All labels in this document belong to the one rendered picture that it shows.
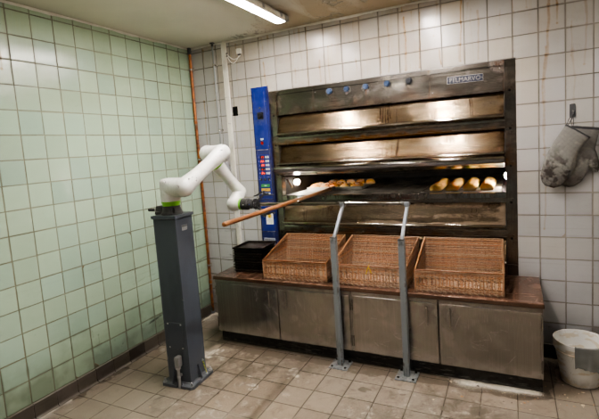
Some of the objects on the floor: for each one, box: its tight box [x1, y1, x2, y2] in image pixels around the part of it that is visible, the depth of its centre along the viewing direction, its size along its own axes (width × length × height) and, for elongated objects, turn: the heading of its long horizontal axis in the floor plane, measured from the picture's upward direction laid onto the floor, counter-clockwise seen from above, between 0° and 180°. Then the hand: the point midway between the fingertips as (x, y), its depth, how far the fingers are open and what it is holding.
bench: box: [213, 266, 545, 392], centre depth 334 cm, size 56×242×58 cm
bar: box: [260, 201, 420, 383], centre depth 319 cm, size 31×127×118 cm
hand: (272, 203), depth 323 cm, fingers open, 13 cm apart
